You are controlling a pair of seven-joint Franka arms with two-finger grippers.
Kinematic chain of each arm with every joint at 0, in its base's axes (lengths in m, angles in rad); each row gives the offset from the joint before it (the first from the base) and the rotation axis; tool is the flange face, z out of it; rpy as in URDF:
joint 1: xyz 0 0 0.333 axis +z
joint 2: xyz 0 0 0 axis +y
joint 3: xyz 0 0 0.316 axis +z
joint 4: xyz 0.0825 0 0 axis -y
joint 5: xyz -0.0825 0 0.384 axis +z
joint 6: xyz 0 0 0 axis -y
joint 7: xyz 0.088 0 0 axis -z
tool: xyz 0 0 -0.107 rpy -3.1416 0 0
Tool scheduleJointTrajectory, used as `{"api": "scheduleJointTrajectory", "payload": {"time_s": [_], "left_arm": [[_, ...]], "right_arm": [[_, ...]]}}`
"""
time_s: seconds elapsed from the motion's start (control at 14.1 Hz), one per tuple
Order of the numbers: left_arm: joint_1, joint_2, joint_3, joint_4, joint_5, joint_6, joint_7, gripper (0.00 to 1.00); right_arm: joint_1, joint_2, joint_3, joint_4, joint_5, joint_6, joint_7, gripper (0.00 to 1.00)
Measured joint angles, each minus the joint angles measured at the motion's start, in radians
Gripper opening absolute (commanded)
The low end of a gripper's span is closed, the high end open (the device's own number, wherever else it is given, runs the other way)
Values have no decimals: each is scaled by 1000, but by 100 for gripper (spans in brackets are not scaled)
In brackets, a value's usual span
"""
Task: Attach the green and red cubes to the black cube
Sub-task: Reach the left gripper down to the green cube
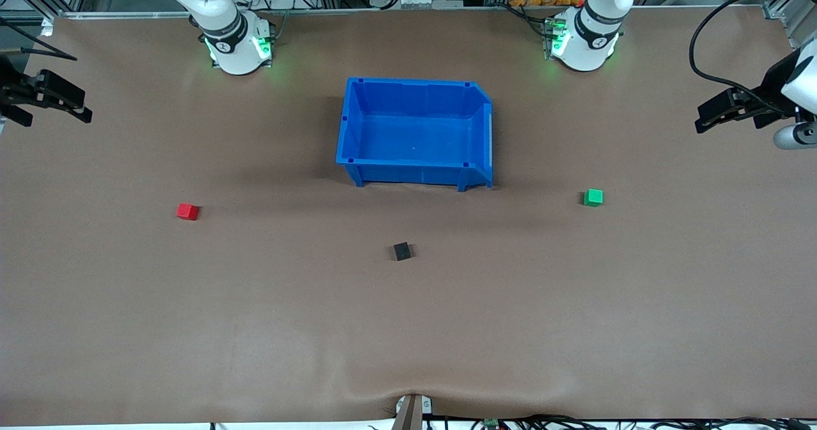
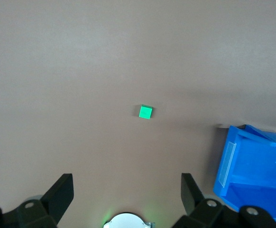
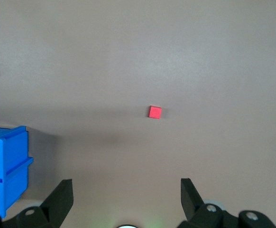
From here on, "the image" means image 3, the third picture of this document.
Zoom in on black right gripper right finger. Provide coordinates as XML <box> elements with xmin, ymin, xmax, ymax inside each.
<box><xmin>177</xmin><ymin>178</ymin><xmax>224</xmax><ymax>228</ymax></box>

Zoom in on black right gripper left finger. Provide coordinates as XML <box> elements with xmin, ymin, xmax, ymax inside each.
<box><xmin>16</xmin><ymin>179</ymin><xmax>74</xmax><ymax>228</ymax></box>

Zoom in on blue plastic storage bin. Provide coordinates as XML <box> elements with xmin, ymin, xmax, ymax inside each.
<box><xmin>0</xmin><ymin>125</ymin><xmax>34</xmax><ymax>219</ymax></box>

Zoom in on small red cube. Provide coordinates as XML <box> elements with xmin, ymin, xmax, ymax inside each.
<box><xmin>148</xmin><ymin>105</ymin><xmax>163</xmax><ymax>119</ymax></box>

